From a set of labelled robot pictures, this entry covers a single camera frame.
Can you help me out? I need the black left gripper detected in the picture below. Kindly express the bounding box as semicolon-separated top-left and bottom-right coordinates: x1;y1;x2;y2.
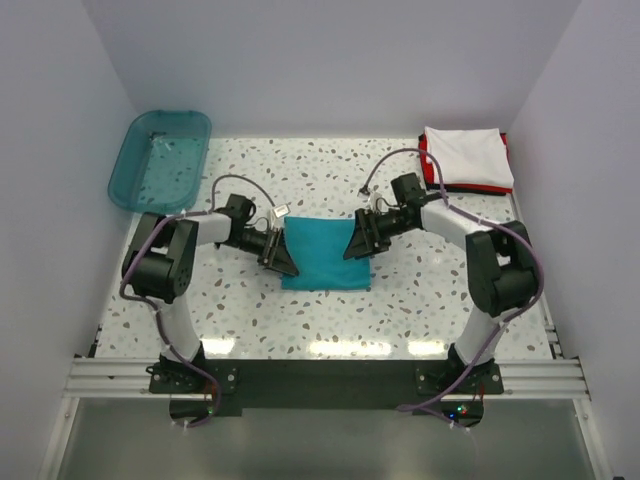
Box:
227;226;299;276

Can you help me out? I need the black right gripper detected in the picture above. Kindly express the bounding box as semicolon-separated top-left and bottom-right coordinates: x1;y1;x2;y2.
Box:
343;208;415;261

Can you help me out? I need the teal t shirt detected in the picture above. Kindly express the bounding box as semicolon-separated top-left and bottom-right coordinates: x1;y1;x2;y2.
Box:
281;217;372;291

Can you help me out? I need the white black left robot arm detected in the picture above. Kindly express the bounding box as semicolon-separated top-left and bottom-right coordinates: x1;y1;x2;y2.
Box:
119;194;299;399

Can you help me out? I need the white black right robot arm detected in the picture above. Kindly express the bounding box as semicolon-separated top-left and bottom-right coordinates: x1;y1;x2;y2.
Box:
343;174;541;395

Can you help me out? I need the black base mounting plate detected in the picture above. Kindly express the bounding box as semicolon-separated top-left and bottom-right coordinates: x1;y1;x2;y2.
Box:
148;357;505;426

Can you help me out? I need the teal translucent plastic bin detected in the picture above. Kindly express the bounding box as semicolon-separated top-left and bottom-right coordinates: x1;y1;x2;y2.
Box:
107;110;212;215

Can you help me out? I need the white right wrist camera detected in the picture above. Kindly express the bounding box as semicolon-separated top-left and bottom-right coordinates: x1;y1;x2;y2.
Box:
358;185;392;213

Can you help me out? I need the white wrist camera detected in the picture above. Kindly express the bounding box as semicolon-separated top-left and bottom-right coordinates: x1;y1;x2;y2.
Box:
358;185;392;213
268;204;290;224

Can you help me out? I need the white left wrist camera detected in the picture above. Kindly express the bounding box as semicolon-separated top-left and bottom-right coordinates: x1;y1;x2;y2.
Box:
268;204;290;224

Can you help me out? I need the aluminium extrusion rail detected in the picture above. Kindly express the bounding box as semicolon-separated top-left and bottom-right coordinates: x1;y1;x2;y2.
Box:
63;358;589;406

